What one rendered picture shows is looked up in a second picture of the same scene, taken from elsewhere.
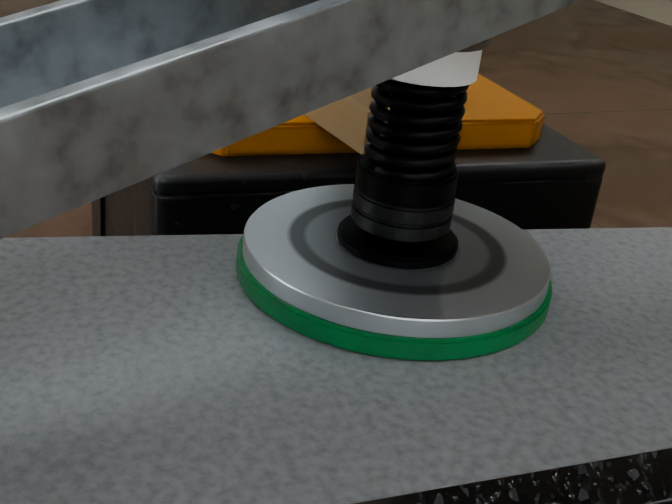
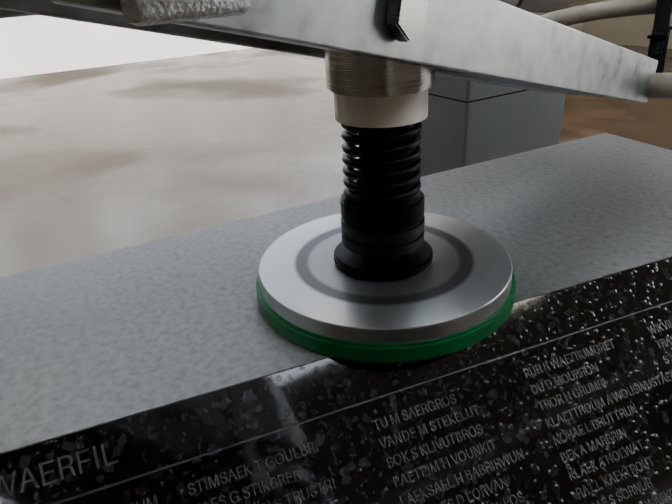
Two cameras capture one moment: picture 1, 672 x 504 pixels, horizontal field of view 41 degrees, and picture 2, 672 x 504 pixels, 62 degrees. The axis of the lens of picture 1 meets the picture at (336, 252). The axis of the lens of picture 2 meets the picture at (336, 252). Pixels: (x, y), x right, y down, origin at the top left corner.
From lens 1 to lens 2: 0.99 m
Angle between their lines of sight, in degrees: 127
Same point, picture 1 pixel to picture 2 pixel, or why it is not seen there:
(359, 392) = not seen: hidden behind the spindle
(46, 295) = (582, 227)
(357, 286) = not seen: hidden behind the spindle
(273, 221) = (487, 254)
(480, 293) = (318, 231)
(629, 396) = (234, 239)
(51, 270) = (605, 240)
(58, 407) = (502, 192)
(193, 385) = (457, 206)
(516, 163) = not seen: outside the picture
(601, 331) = (228, 273)
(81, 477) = (467, 180)
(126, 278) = (556, 244)
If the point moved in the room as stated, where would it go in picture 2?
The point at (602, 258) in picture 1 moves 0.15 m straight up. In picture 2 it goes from (178, 351) to (135, 158)
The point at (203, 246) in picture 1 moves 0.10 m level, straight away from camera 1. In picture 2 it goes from (541, 278) to (620, 345)
